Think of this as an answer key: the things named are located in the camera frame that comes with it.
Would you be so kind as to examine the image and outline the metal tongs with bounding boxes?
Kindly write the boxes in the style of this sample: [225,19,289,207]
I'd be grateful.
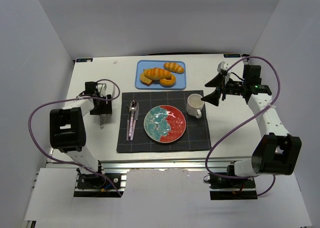
[100,83,116,129]

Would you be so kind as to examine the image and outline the large striped croissant bread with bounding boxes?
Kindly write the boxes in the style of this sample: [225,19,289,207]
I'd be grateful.
[145,67,172,80]

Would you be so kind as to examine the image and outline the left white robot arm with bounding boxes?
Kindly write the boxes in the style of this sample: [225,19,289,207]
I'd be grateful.
[49,81,113,174]

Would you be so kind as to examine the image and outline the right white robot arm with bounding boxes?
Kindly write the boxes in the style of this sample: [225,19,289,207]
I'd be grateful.
[202,61,302,178]

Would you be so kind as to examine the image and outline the small striped croissant bread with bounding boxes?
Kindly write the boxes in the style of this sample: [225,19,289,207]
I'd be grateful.
[163,62,185,74]

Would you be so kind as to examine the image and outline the orange donut bread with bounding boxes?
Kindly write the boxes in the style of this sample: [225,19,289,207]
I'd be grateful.
[159,75,176,87]

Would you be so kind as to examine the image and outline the brown bread slice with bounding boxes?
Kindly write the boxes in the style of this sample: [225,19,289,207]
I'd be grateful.
[140,69,154,86]

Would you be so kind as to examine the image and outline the white ceramic mug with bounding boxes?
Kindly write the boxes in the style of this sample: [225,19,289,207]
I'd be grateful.
[186,94,205,119]

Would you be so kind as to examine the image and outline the right blue table sticker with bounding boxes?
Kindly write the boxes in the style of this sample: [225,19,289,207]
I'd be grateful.
[223,53,242,58]

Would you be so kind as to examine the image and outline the blue table sticker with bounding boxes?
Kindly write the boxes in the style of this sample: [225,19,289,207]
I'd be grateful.
[223,53,242,58]
[75,58,93,63]

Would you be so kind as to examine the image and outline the dark checked placemat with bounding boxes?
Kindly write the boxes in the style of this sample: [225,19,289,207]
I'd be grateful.
[116,90,211,153]

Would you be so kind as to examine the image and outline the left blue table sticker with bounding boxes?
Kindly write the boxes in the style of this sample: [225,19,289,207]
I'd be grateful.
[75,58,93,63]

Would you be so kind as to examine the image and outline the red and teal plate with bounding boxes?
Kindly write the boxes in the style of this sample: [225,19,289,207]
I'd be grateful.
[143,105,187,144]

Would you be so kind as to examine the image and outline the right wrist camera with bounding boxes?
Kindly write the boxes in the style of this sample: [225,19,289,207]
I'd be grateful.
[217,61,230,76]

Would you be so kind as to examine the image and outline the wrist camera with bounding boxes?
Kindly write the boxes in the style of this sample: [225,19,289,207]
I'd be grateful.
[97,83,107,98]
[217,61,230,76]

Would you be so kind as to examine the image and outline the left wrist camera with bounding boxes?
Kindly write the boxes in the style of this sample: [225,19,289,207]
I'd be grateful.
[97,83,107,98]

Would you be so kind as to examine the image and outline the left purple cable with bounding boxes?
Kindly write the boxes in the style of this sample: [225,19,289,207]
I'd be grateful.
[27,78,123,198]

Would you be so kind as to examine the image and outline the purple cable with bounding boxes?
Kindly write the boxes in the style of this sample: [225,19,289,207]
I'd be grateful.
[27,78,123,198]
[204,55,281,198]

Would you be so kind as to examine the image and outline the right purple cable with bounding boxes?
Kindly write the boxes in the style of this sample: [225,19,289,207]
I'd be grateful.
[204,55,281,198]

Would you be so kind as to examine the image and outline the aluminium frame rail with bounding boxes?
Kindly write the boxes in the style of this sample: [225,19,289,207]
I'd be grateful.
[45,159,232,187]

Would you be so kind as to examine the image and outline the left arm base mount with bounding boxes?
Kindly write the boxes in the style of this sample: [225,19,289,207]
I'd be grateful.
[73,168,126,198]

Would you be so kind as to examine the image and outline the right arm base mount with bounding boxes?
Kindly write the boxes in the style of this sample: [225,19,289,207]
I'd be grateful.
[203,174,258,201]

